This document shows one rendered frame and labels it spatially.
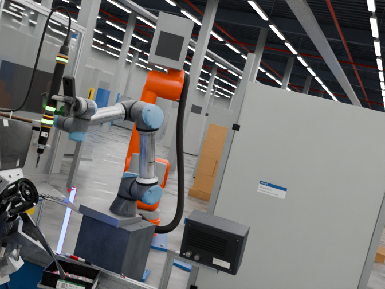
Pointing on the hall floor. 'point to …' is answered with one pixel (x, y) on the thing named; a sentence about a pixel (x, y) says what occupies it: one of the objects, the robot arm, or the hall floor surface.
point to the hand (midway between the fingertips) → (48, 94)
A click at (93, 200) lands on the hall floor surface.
